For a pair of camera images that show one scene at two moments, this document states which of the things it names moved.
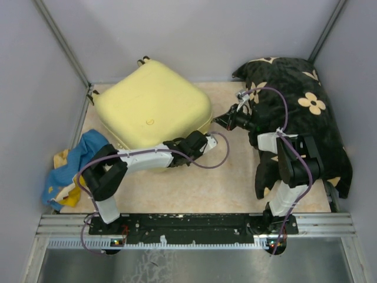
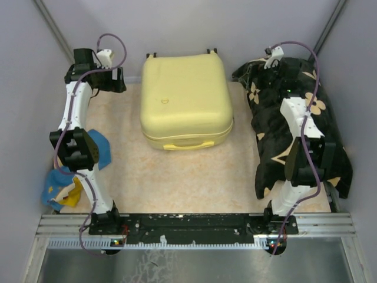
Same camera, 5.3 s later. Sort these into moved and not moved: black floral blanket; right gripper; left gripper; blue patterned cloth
Moved: left gripper; right gripper
Not moved: blue patterned cloth; black floral blanket
